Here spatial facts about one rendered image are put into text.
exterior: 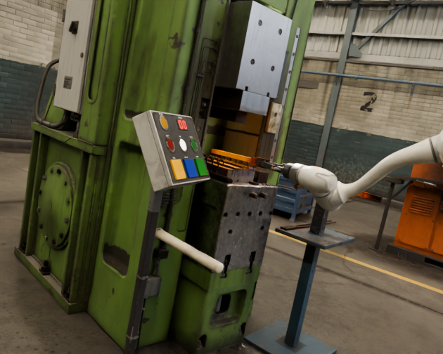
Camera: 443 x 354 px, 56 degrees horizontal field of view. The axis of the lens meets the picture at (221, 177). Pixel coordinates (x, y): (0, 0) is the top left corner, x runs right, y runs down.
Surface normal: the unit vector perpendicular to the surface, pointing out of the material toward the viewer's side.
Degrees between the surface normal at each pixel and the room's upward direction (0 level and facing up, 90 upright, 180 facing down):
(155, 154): 90
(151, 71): 89
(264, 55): 90
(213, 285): 90
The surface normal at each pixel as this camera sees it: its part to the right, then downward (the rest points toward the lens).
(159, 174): -0.37, 0.07
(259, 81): 0.67, 0.23
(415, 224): -0.57, 0.01
